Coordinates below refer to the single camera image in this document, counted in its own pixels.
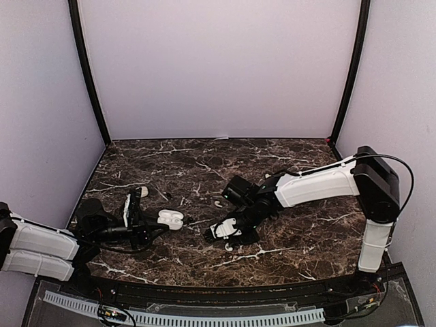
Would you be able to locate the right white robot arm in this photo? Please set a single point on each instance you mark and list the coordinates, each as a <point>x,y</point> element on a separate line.
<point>365,176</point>

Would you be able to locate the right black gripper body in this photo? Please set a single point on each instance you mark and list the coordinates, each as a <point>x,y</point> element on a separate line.
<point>252,216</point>

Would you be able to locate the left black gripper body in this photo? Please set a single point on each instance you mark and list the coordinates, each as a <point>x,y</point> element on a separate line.
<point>133,234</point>

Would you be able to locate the small white charging case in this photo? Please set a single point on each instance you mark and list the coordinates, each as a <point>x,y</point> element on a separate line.
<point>144,192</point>

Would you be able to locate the white slotted cable duct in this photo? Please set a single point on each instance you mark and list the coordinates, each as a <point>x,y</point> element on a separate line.
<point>177,315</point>

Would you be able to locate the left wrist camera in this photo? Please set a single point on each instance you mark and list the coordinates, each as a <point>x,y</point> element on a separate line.
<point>131,209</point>

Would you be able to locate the white oval charging case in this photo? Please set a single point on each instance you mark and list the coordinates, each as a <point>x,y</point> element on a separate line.
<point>173,219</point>

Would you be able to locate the right black frame post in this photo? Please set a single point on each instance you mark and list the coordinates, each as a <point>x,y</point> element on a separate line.
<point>361,29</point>

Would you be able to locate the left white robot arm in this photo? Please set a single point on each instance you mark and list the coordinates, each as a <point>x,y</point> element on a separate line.
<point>37,249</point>

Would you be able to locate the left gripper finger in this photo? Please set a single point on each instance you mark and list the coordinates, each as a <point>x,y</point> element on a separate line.
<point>151,221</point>
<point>158,232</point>

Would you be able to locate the black front rail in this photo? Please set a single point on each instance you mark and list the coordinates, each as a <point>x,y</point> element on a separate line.
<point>322,292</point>

